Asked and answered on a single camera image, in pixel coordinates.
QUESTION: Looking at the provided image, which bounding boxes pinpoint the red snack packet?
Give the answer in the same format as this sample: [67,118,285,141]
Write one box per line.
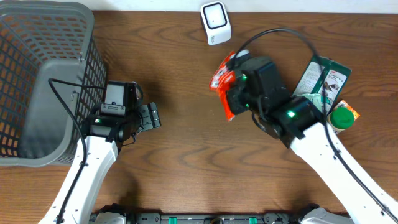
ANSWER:
[209,52,236,121]

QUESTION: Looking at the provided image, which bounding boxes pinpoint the pale green wipes packet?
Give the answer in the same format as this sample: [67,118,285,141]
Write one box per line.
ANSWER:
[301,93,323,111]

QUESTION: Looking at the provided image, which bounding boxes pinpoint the green snack packet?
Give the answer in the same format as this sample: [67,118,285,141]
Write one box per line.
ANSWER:
[293,56,352,113]

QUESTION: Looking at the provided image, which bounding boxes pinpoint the small orange carton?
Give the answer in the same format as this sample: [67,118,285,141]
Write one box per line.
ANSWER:
[336,100,360,120]

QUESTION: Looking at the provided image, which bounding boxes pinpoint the green lid jar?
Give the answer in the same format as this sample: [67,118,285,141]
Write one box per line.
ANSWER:
[328,107,355,134]

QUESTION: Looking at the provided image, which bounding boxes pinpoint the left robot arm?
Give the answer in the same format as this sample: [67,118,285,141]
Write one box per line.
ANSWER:
[41,81,161,224]

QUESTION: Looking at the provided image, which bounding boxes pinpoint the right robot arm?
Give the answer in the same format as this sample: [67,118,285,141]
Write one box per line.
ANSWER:
[217,54,397,223]

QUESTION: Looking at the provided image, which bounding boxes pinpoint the white barcode scanner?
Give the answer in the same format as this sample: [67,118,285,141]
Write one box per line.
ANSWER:
[200,1,232,45]

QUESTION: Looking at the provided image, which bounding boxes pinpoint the grey plastic shopping basket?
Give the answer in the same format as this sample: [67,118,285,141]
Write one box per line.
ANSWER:
[1,1,107,167]

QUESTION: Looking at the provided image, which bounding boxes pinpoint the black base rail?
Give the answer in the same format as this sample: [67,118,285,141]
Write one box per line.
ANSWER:
[90,212,299,224]

